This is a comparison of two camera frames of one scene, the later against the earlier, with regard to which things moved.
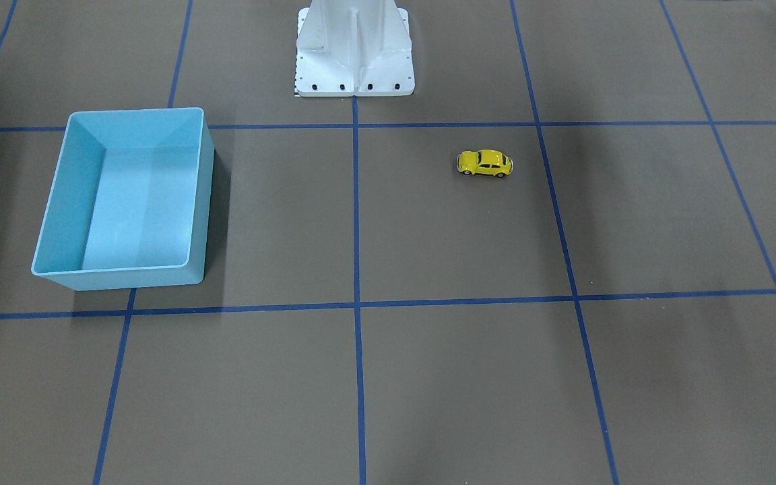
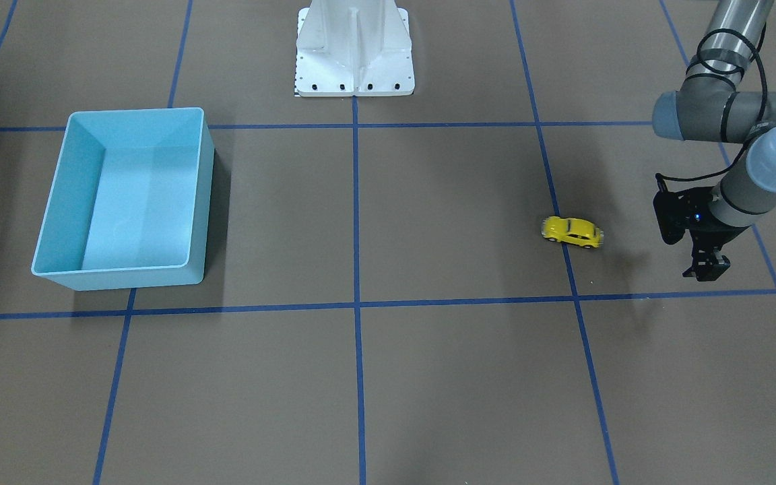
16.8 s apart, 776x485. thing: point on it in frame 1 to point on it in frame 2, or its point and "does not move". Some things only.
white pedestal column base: [353, 48] does not move
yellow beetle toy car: [484, 162] to [571, 230]
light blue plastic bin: [131, 203] does not move
